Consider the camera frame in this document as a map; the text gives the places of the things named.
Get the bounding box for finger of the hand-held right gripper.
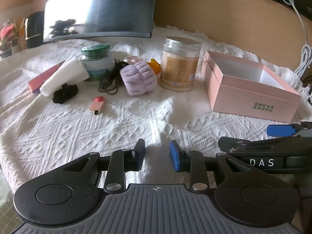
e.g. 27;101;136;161
219;135;312;157
267;121;312;137

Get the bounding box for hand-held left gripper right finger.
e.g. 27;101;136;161
170;140;259;192

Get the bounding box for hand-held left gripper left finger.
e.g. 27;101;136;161
58;138;146;193

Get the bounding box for pink cardboard box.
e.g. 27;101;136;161
201;51;302;123

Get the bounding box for purple fluffy headband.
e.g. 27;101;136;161
119;62;156;96

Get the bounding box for white cloth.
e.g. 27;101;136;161
40;56;90;97

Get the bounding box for white textured cloth cover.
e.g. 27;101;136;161
0;26;312;193

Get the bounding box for pink hair clip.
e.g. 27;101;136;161
88;96;106;115

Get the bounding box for clear plastic jar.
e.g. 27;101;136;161
160;36;202;92

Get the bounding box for orange hair clip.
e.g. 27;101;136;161
146;58;162;75

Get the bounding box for black scrunchie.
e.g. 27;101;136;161
52;83;79;103

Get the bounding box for green lid jar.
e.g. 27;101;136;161
81;44;115;81

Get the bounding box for pink flat pouch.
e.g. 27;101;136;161
27;60;66;93

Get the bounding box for black computer monitor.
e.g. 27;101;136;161
43;0;158;44

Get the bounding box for black glossy container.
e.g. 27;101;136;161
25;11;45;49

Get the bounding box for potted pink flowers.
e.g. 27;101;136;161
0;17;26;59

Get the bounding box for white power cable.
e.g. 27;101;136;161
280;0;312;76

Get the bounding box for thin black cord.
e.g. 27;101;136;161
98;58;129;95

